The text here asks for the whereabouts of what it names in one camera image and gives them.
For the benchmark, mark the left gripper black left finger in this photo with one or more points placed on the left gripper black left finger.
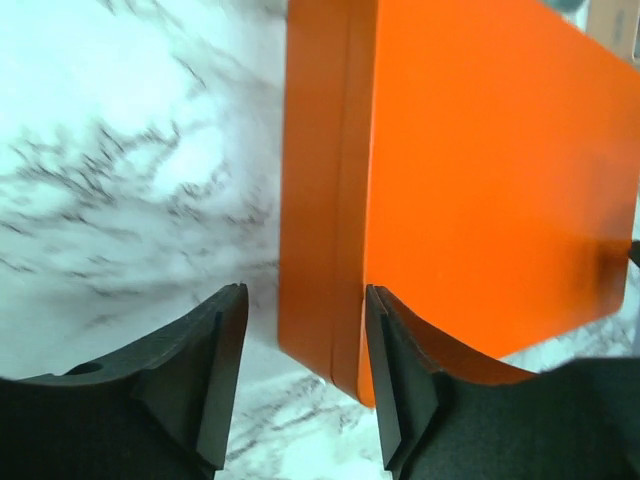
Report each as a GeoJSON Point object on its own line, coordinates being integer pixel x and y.
{"type": "Point", "coordinates": [157, 408]}

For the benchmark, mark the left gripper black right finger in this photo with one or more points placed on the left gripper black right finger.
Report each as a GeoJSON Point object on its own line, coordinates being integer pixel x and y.
{"type": "Point", "coordinates": [447, 411]}

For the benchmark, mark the orange cookie tin box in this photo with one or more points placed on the orange cookie tin box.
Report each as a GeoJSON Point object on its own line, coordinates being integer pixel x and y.
{"type": "Point", "coordinates": [315, 83]}

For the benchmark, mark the orange metal tin lid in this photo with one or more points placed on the orange metal tin lid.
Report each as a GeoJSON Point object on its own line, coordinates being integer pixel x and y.
{"type": "Point", "coordinates": [503, 163]}

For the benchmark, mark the peach plastic desk organizer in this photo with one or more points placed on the peach plastic desk organizer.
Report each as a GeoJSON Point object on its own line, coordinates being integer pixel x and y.
{"type": "Point", "coordinates": [615, 25]}

